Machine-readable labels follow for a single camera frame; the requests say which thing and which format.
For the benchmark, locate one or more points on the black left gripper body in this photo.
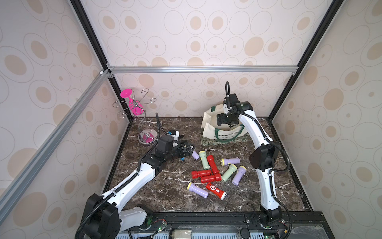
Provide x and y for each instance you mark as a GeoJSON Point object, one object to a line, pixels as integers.
{"type": "Point", "coordinates": [176, 152]}

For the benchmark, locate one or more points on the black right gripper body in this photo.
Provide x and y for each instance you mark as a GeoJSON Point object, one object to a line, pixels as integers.
{"type": "Point", "coordinates": [224, 118]}

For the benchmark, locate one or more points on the purple flashlight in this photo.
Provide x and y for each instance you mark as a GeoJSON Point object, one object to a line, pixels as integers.
{"type": "Point", "coordinates": [194, 188]}
{"type": "Point", "coordinates": [239, 174]}
{"type": "Point", "coordinates": [195, 155]}

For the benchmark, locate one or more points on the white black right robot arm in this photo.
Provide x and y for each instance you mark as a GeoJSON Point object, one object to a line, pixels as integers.
{"type": "Point", "coordinates": [268, 157]}

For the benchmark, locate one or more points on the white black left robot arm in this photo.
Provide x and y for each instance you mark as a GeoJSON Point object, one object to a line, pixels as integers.
{"type": "Point", "coordinates": [128, 188]}

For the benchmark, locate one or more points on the cream green tote bag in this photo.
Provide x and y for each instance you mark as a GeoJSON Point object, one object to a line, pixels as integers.
{"type": "Point", "coordinates": [214, 134]}

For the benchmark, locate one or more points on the green flashlight upper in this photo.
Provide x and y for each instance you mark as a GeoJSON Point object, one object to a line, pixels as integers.
{"type": "Point", "coordinates": [203, 157]}

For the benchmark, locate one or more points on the green flashlight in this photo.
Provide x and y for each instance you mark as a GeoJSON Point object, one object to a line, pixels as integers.
{"type": "Point", "coordinates": [203, 157]}
{"type": "Point", "coordinates": [227, 174]}

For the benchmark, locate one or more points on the red flashlight middle horizontal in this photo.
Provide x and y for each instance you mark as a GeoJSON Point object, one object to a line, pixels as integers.
{"type": "Point", "coordinates": [202, 173]}

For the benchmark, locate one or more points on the red flashlight horizontal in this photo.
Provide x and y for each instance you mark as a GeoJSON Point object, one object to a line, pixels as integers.
{"type": "Point", "coordinates": [202, 173]}
{"type": "Point", "coordinates": [211, 178]}

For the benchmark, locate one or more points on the red flashlight upper right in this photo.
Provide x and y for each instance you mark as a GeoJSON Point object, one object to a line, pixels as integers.
{"type": "Point", "coordinates": [212, 164]}

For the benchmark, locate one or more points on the purple flashlight bottom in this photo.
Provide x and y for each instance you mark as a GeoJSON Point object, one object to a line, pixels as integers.
{"type": "Point", "coordinates": [194, 188]}

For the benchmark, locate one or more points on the purple flashlight right horizontal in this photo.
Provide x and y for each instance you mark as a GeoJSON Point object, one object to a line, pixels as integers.
{"type": "Point", "coordinates": [229, 161]}

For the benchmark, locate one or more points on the red flashlight lower horizontal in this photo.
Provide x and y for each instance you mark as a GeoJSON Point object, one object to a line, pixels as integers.
{"type": "Point", "coordinates": [211, 178]}

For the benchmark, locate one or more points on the green flashlight right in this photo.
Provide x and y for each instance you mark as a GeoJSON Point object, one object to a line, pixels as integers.
{"type": "Point", "coordinates": [227, 174]}

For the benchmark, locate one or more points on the red flashlight with logo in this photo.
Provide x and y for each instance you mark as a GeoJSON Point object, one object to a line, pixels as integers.
{"type": "Point", "coordinates": [215, 190]}

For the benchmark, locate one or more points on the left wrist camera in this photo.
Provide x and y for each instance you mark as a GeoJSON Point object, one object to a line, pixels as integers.
{"type": "Point", "coordinates": [174, 133]}

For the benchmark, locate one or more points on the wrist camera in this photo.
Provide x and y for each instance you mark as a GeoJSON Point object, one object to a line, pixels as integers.
{"type": "Point", "coordinates": [230, 100]}
{"type": "Point", "coordinates": [174, 133]}

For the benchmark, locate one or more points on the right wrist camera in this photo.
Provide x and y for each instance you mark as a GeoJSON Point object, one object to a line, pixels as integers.
{"type": "Point", "coordinates": [230, 100]}

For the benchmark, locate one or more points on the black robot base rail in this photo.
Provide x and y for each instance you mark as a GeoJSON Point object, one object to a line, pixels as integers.
{"type": "Point", "coordinates": [229, 225]}

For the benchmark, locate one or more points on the aluminium frame rail back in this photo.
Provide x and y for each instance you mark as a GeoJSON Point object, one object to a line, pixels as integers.
{"type": "Point", "coordinates": [112, 70]}

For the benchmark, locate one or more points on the aluminium frame rail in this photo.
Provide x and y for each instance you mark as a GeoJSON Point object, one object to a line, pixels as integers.
{"type": "Point", "coordinates": [18, 187]}
{"type": "Point", "coordinates": [112, 70]}

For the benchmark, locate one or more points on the aluminium frame rail left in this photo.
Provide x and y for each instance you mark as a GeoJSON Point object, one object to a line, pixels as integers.
{"type": "Point", "coordinates": [18, 187]}

